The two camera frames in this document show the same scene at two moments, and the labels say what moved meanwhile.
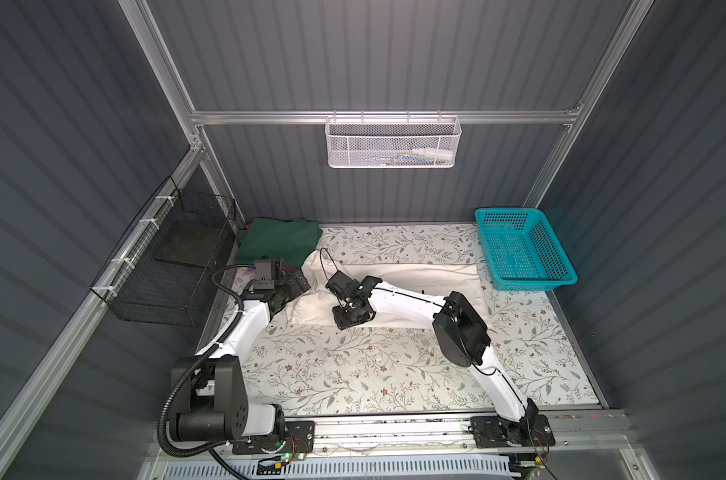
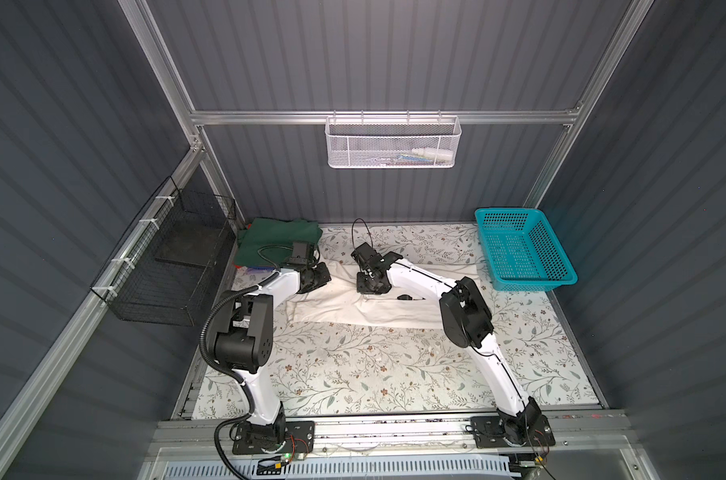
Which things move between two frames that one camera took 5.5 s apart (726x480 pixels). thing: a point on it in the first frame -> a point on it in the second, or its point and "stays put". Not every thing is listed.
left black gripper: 294,289 -> 323,276
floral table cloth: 393,363 stays put
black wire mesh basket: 163,270 stays put
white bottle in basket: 433,153 stays put
